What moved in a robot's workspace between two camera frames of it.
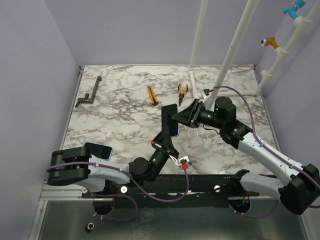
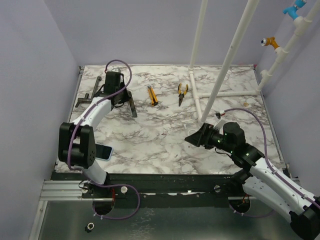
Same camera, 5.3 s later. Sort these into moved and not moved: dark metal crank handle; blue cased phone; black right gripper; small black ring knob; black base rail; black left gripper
Moved: black left gripper; black right gripper
Not moved: dark metal crank handle; black base rail; small black ring knob; blue cased phone
